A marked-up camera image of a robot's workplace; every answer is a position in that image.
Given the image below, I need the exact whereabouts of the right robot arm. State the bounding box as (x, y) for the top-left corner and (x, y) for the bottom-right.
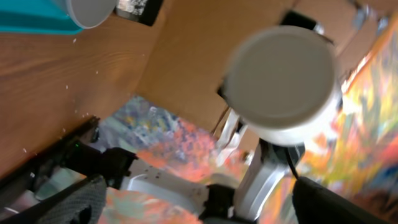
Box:
(62, 139), (305, 223)

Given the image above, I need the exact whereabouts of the white cup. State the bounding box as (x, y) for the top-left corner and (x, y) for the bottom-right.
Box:
(65, 0), (117, 29)

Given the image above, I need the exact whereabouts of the grey bowl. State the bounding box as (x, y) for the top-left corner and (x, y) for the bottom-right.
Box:
(222, 26), (342, 146)

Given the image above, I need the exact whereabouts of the teal plastic tray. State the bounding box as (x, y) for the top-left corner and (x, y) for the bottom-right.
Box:
(1, 0), (82, 35)

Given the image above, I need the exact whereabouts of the black waste tray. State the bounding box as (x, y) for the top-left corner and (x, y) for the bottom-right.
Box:
(115, 0), (164, 27)

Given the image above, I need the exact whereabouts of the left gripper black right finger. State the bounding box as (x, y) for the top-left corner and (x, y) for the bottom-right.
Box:
(292, 177), (389, 224)

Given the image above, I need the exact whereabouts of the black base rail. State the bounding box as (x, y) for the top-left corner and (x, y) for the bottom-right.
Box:
(1, 116), (100, 212)

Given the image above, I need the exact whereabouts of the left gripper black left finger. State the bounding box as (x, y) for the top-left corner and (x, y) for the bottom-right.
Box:
(1, 175), (107, 224)

